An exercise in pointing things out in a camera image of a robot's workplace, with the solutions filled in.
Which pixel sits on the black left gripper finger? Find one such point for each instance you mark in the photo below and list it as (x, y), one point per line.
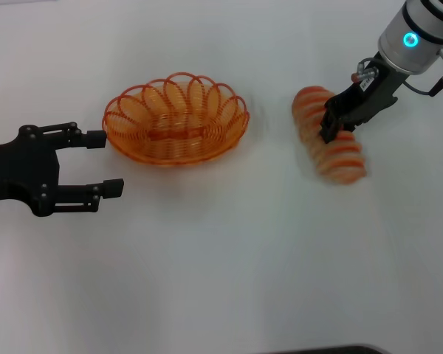
(96, 139)
(113, 188)

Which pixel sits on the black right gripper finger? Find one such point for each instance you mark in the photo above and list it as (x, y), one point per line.
(331, 129)
(349, 127)

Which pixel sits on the sliced bread loaf toy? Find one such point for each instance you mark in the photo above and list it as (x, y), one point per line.
(339, 162)

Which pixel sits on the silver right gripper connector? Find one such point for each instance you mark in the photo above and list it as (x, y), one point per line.
(363, 75)

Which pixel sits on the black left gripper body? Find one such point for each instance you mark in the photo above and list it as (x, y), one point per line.
(22, 169)

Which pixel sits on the dark rounded robot base edge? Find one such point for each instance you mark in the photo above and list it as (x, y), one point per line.
(328, 349)

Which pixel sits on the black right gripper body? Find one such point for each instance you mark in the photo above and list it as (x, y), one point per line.
(369, 99)

